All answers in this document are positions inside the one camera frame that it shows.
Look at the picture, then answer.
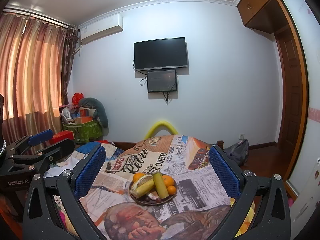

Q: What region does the purple ceramic plate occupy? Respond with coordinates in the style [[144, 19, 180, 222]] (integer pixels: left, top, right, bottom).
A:
[[129, 181, 177, 206]]

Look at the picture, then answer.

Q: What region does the grey backpack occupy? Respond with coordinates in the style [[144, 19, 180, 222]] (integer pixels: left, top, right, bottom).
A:
[[223, 139, 249, 166]]

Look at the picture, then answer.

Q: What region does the small wall monitor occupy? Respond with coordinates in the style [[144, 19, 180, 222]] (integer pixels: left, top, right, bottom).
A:
[[146, 69, 177, 93]]

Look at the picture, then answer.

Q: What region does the pomelo segment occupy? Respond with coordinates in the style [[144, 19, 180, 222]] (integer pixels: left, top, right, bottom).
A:
[[146, 191, 159, 201], [130, 174, 154, 191]]

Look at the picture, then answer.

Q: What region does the green storage box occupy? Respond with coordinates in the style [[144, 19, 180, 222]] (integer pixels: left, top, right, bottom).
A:
[[62, 120, 103, 144]]

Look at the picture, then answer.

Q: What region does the small orange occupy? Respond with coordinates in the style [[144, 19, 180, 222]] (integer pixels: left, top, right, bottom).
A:
[[167, 185, 177, 196]]

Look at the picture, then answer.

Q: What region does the newspaper print blanket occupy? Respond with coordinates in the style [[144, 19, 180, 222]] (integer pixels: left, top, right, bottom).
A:
[[46, 134, 256, 240]]

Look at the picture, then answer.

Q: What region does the red and blue box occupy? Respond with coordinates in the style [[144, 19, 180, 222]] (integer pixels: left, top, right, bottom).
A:
[[49, 130, 74, 145]]

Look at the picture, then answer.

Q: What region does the large orange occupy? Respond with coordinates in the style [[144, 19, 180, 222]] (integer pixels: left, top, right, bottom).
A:
[[162, 175, 175, 188]]

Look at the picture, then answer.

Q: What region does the red plush toy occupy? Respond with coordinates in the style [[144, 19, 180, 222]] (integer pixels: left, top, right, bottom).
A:
[[72, 93, 84, 106]]

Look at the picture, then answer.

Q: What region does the white air conditioner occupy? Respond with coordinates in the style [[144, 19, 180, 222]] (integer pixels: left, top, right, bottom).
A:
[[80, 14, 123, 45]]

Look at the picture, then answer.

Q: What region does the orange striped curtain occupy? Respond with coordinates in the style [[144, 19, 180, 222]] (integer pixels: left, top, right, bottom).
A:
[[1, 12, 77, 144]]

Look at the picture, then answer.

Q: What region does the yellow-green banana back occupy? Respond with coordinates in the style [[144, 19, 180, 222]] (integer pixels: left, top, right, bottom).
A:
[[153, 172, 169, 199]]

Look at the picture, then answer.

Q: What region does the medium orange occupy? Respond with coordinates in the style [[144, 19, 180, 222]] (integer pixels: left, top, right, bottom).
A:
[[132, 173, 145, 182]]

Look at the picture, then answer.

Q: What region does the grey plush toy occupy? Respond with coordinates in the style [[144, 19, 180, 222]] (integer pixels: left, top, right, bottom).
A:
[[79, 98, 108, 128]]

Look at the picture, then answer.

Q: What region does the black wall television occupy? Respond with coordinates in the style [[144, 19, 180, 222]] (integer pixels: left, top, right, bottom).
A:
[[133, 37, 188, 72]]

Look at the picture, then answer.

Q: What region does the yellow banana front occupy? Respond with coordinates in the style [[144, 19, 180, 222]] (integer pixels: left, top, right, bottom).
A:
[[130, 183, 155, 199]]

